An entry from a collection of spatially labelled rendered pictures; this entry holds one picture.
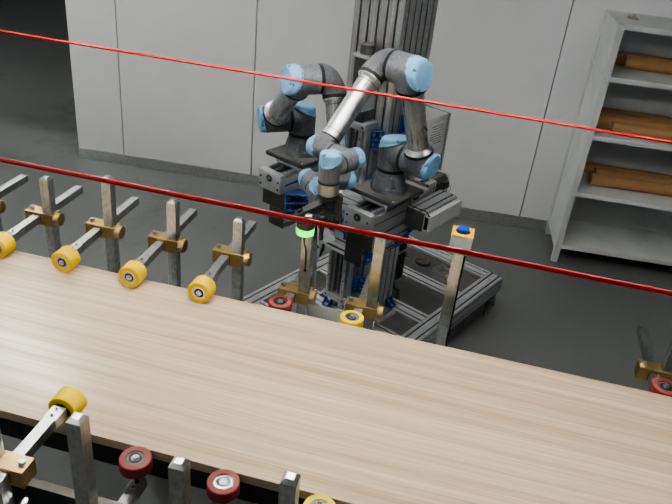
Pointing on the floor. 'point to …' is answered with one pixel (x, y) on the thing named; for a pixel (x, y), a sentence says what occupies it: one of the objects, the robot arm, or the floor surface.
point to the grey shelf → (617, 151)
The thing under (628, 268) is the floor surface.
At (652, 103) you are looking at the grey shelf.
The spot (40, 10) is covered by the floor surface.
